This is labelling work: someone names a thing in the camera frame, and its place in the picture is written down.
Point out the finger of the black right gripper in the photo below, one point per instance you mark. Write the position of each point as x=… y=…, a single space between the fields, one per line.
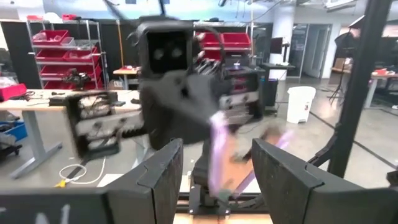
x=211 y=96
x=189 y=133

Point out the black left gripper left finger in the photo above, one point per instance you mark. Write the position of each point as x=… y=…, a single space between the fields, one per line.
x=166 y=180

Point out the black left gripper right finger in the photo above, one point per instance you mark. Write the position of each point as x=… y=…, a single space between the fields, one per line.
x=280 y=180

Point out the purple staple remover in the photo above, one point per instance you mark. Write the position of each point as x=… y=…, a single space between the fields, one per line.
x=217 y=149

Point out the black equipment rack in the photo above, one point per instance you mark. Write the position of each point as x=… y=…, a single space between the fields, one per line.
x=93 y=124
x=242 y=99

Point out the small wooden table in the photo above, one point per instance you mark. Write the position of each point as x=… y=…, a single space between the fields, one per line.
x=126 y=71

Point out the red bin shelf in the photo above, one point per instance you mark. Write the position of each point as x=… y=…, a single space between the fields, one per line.
x=236 y=40
x=49 y=37

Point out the white trash can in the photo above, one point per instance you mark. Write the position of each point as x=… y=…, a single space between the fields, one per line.
x=300 y=105

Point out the black desktop device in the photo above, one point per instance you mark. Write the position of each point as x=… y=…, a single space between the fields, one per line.
x=76 y=78

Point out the black power strip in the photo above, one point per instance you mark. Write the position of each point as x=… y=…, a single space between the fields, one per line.
x=57 y=101

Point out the wooden desk grey legs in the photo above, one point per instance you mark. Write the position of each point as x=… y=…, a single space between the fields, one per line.
x=37 y=104

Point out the black tripod light stand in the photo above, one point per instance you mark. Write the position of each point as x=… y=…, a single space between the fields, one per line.
x=342 y=46

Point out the blue storage bin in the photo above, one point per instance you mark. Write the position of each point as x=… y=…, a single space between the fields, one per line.
x=15 y=130

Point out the red box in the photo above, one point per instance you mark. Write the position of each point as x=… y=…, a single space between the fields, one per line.
x=12 y=91

